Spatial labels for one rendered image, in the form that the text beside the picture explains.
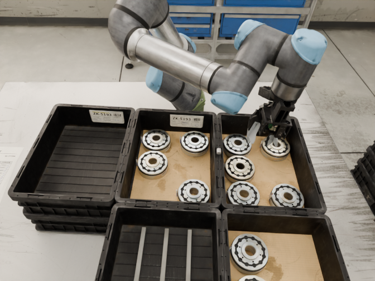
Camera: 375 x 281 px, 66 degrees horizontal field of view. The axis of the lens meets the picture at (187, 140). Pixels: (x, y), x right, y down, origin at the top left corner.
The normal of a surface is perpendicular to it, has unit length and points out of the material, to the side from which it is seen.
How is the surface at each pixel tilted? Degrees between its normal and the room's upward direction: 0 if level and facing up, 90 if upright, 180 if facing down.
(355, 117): 0
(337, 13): 90
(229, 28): 90
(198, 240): 0
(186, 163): 0
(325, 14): 90
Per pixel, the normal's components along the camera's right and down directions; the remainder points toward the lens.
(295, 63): -0.55, 0.57
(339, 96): 0.04, -0.68
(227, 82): -0.37, -0.19
